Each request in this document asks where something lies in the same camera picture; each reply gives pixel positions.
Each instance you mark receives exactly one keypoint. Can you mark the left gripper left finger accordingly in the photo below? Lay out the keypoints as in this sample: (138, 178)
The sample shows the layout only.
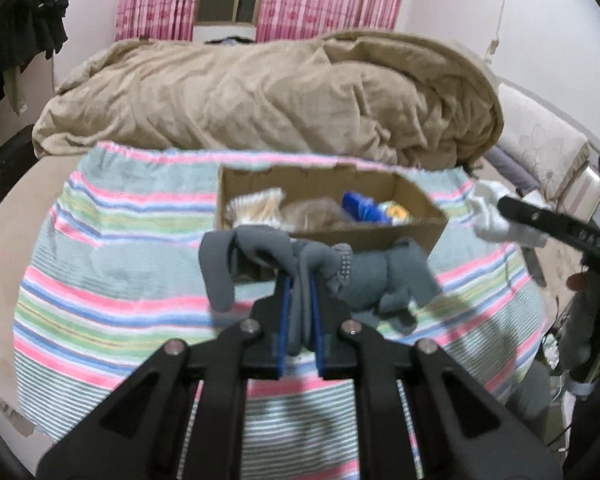
(181, 413)

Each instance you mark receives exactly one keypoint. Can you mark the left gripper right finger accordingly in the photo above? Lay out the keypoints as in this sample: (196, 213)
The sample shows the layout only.
(420, 415)

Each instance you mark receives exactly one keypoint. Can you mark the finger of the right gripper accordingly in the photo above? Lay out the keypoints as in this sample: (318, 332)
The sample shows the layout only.
(575, 233)

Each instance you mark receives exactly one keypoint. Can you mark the white socks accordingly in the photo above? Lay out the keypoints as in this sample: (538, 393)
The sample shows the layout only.
(489, 224)

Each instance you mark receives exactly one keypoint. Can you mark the capybara tissue pack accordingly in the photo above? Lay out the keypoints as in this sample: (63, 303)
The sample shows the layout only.
(395, 213)

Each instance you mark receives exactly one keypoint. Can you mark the clear plastic snack bag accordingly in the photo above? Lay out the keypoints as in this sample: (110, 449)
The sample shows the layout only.
(313, 215)

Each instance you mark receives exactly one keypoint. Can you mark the blue tissue packet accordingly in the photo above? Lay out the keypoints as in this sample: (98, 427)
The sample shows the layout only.
(362, 208)

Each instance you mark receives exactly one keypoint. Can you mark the person hand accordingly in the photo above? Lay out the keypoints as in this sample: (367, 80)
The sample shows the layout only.
(579, 281)

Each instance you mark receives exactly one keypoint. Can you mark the white embroidered pillow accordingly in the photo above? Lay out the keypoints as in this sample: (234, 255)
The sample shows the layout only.
(551, 149)

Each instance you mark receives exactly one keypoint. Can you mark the grey pillow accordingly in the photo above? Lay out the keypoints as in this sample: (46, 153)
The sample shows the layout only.
(523, 182)

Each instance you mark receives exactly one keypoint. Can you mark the striped pastel towel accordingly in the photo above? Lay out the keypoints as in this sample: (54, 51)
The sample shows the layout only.
(115, 273)

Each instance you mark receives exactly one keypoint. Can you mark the cotton swab bag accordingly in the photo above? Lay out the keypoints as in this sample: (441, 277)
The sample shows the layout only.
(255, 209)

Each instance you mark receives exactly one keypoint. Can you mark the brown cardboard box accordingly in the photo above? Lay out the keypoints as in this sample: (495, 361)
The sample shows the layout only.
(304, 182)

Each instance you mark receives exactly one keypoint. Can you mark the tan crumpled blanket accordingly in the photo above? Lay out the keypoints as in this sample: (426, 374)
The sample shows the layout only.
(382, 96)

